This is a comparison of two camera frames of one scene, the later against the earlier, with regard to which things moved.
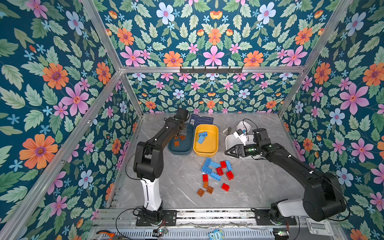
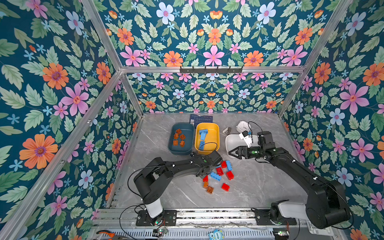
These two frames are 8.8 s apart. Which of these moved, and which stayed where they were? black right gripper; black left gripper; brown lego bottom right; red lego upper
Moved: black left gripper
Stayed: black right gripper; red lego upper; brown lego bottom right
